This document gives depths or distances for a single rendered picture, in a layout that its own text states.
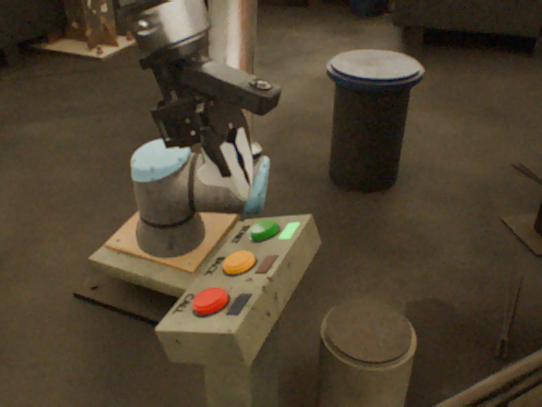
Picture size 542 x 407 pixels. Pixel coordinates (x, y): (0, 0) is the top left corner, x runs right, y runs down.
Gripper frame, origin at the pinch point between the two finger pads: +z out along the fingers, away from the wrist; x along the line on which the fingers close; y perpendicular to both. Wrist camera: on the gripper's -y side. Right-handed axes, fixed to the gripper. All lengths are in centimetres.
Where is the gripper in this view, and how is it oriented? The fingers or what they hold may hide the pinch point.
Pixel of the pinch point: (248, 190)
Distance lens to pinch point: 71.3
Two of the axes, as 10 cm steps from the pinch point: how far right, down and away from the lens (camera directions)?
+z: 3.1, 8.7, 3.9
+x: -4.0, 4.9, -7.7
